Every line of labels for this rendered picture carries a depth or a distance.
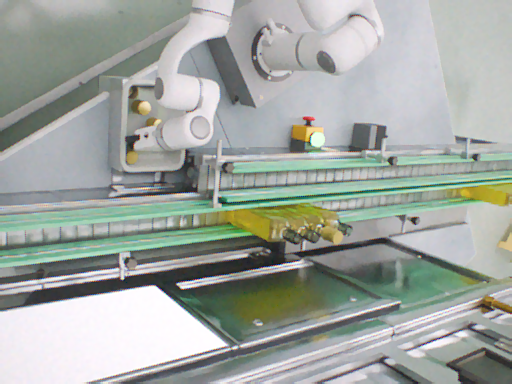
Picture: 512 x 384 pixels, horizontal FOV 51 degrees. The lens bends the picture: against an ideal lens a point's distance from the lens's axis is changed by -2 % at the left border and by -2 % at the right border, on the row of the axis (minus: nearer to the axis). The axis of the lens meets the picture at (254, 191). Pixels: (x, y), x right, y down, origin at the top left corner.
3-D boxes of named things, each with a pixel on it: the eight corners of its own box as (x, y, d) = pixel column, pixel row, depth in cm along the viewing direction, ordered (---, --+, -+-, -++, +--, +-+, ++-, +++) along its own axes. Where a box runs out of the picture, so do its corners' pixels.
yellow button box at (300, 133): (289, 146, 173) (304, 150, 167) (291, 122, 171) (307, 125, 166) (306, 146, 177) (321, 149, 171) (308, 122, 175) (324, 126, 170)
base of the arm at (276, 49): (242, 36, 141) (276, 33, 128) (275, 9, 145) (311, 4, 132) (270, 85, 149) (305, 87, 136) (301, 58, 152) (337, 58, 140)
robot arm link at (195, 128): (187, 70, 112) (226, 78, 118) (163, 80, 121) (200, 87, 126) (185, 143, 111) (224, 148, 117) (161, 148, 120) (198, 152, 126)
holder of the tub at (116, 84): (107, 186, 140) (118, 193, 134) (110, 77, 134) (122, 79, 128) (166, 182, 150) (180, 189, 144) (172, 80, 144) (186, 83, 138)
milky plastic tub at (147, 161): (107, 166, 138) (121, 173, 132) (110, 76, 134) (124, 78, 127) (168, 164, 149) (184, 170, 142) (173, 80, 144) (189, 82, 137)
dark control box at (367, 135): (350, 145, 189) (368, 149, 183) (353, 122, 187) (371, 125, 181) (366, 145, 194) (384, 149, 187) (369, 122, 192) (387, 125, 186)
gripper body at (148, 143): (152, 150, 121) (132, 154, 130) (193, 151, 127) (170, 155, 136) (151, 116, 121) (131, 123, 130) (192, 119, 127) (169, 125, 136)
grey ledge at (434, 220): (265, 244, 172) (288, 256, 163) (268, 217, 170) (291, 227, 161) (445, 217, 228) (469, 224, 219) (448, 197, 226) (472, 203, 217)
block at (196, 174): (182, 187, 146) (195, 193, 140) (184, 152, 144) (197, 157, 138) (194, 186, 148) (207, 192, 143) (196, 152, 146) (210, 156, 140)
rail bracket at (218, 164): (195, 200, 141) (221, 213, 131) (199, 135, 137) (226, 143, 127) (205, 199, 143) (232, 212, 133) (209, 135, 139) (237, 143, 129)
